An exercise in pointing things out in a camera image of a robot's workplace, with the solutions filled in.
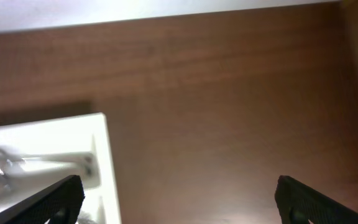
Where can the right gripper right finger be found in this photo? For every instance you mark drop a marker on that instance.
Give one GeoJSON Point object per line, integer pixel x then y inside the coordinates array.
{"type": "Point", "coordinates": [298, 203]}

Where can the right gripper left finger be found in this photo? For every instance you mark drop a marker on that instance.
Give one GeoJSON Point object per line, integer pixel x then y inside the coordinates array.
{"type": "Point", "coordinates": [59, 203]}

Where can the metal spoon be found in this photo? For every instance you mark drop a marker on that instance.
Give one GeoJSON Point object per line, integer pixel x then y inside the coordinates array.
{"type": "Point", "coordinates": [18, 182]}
{"type": "Point", "coordinates": [8, 159]}

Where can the white plastic cutlery tray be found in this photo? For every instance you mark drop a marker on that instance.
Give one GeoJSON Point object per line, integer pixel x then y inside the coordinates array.
{"type": "Point", "coordinates": [85, 133]}

